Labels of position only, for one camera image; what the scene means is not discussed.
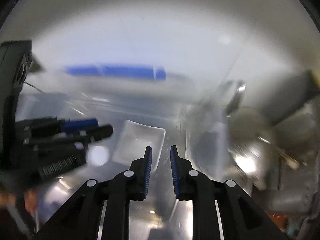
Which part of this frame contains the white sauce dish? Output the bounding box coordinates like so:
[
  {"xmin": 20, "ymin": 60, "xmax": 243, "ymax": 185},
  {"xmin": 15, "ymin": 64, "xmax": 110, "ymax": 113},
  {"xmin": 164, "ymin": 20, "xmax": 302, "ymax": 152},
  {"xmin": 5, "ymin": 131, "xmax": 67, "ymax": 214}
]
[{"xmin": 112, "ymin": 120, "xmax": 166, "ymax": 173}]

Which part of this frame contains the person left hand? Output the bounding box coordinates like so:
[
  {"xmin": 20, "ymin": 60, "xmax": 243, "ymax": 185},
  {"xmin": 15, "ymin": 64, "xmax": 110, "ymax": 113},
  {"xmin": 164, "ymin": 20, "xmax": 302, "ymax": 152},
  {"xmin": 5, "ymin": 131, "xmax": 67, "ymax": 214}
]
[{"xmin": 0, "ymin": 189, "xmax": 37, "ymax": 216}]

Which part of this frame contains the clear plastic storage bin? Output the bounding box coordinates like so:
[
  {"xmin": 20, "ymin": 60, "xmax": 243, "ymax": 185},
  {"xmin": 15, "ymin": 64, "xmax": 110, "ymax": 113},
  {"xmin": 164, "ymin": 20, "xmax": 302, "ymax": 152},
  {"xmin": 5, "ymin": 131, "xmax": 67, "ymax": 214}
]
[{"xmin": 16, "ymin": 69, "xmax": 246, "ymax": 180}]

